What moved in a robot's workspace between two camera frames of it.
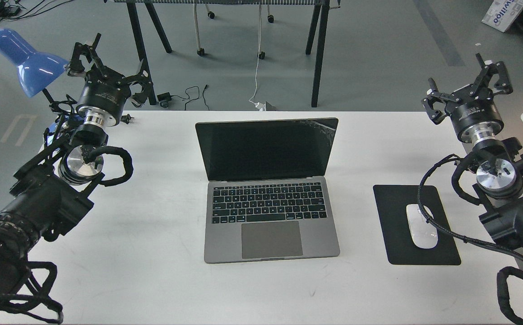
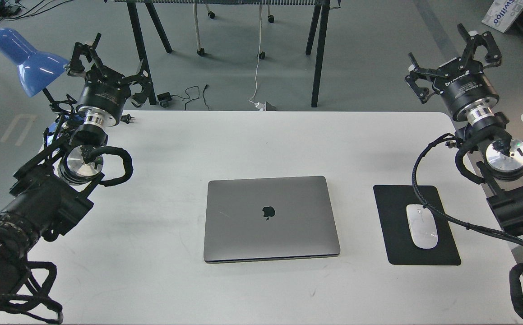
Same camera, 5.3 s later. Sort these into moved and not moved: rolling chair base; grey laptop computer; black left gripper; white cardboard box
Moved: grey laptop computer
Not moved: rolling chair base; white cardboard box; black left gripper
